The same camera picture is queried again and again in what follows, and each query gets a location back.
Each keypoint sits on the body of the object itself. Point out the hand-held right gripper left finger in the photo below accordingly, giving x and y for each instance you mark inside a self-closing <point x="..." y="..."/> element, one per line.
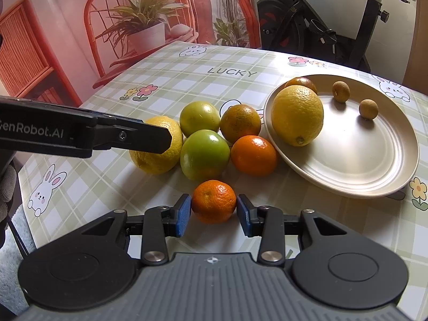
<point x="182" y="215"/>

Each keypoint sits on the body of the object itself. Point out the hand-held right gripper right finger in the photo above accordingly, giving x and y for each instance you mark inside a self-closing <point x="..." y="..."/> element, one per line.
<point x="243" y="215"/>

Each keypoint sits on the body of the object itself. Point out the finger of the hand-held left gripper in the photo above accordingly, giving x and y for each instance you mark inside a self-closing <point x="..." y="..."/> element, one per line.
<point x="140" y="135"/>

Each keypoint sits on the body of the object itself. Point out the yellow lemon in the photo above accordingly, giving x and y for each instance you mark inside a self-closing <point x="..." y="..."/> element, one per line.
<point x="157" y="160"/>
<point x="297" y="115"/>

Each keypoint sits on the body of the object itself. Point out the small mandarin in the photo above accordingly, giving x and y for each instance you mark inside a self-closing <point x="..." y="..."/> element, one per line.
<point x="214" y="202"/>

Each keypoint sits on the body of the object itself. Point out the green apple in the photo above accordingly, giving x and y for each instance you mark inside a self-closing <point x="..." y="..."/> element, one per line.
<point x="200" y="118"/>
<point x="204" y="155"/>

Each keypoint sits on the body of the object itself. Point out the green-tinged orange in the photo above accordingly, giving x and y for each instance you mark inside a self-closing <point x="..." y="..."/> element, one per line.
<point x="240" y="123"/>

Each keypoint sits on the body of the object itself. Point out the cream round plate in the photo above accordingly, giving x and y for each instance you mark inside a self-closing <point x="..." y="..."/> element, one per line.
<point x="361" y="153"/>

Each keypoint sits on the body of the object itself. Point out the brown longan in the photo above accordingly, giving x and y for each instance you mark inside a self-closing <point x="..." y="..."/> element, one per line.
<point x="341" y="91"/>
<point x="368" y="109"/>

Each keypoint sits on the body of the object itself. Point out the plaid bunny tablecloth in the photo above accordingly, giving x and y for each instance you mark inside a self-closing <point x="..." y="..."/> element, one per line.
<point x="100" y="180"/>

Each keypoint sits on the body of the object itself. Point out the black exercise bike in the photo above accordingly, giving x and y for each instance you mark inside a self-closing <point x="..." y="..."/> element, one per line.
<point x="317" y="23"/>

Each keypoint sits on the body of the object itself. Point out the wooden cabinet panel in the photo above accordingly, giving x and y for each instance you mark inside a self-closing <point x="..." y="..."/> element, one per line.
<point x="416" y="40"/>

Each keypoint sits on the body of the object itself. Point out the pink printed wall backdrop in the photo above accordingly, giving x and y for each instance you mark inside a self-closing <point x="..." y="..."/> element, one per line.
<point x="67" y="23"/>

